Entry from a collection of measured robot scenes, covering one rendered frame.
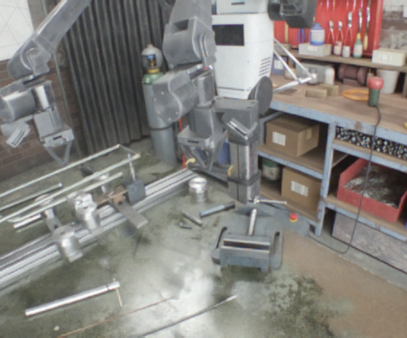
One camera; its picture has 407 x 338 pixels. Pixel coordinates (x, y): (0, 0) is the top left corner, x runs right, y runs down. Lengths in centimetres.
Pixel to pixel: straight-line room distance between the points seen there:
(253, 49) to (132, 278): 85
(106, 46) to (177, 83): 274
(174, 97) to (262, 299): 39
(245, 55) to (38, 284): 96
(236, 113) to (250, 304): 35
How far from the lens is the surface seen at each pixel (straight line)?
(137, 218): 75
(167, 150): 270
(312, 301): 62
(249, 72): 118
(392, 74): 219
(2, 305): 75
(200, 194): 84
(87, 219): 75
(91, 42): 317
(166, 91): 49
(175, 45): 54
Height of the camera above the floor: 137
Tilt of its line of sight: 29 degrees down
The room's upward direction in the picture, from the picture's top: 5 degrees counter-clockwise
